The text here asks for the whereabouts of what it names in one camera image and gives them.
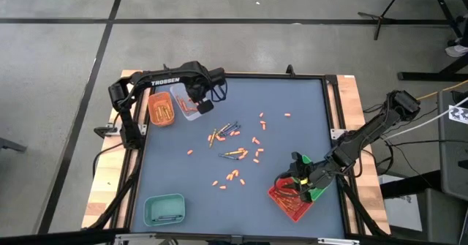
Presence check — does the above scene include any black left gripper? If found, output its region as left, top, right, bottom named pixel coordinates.
left=184, top=77, right=215, bottom=116

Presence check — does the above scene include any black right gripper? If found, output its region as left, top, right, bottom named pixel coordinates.
left=290, top=151, right=332, bottom=203

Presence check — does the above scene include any clear plastic bin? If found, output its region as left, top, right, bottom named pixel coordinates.
left=170, top=83, right=204, bottom=122

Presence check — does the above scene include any green plastic bin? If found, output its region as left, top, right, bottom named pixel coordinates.
left=301, top=154, right=329, bottom=203

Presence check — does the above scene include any red plastic bin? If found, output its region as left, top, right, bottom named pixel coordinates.
left=267, top=177, right=314, bottom=223

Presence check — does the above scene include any orange plastic bin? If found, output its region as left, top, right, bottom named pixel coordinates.
left=147, top=91, right=176, bottom=127

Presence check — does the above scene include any grey-blue table mat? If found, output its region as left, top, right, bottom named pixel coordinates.
left=130, top=76, right=347, bottom=238

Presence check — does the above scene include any teal plastic bin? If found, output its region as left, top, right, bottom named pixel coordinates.
left=143, top=193, right=186, bottom=228

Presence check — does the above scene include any black floor beam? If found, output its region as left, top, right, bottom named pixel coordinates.
left=380, top=170, right=442, bottom=200

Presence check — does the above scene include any grey floor box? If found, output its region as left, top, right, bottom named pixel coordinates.
left=416, top=188, right=468, bottom=245

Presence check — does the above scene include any silver aluminium bar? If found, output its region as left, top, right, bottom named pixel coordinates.
left=115, top=233, right=156, bottom=241

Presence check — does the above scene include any dark grey cabinet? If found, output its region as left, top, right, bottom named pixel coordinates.
left=437, top=90, right=468, bottom=201

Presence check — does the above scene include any black and white marker tag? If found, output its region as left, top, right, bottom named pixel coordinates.
left=448, top=105, right=468, bottom=125

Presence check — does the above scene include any black tripod stand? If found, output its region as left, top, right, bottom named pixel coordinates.
left=357, top=0, right=407, bottom=41

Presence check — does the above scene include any grey furniture leg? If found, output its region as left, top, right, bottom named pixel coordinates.
left=0, top=137, right=27, bottom=154

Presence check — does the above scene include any person's foot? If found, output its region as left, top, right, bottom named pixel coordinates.
left=445, top=43, right=468, bottom=59

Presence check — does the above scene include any person's leg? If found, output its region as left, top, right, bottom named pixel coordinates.
left=453, top=14, right=468, bottom=47

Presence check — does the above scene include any black looped camera cable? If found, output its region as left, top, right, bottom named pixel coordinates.
left=211, top=80, right=229, bottom=103
left=273, top=170, right=306, bottom=199

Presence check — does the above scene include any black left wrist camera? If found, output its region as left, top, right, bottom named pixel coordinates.
left=210, top=67, right=227, bottom=87

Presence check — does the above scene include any black table frame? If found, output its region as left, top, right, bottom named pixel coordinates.
left=111, top=64, right=388, bottom=238

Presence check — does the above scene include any black arm cable sleeve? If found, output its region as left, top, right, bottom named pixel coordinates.
left=338, top=177, right=388, bottom=237
left=87, top=148, right=143, bottom=231

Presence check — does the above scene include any thin black floor cable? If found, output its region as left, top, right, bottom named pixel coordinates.
left=387, top=138, right=468, bottom=146

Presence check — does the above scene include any white cable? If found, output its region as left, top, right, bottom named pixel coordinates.
left=382, top=97, right=468, bottom=140

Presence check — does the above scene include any yellow extension cable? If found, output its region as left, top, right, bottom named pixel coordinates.
left=416, top=79, right=468, bottom=102

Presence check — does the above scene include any black floor stand frame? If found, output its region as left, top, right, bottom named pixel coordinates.
left=347, top=0, right=468, bottom=82

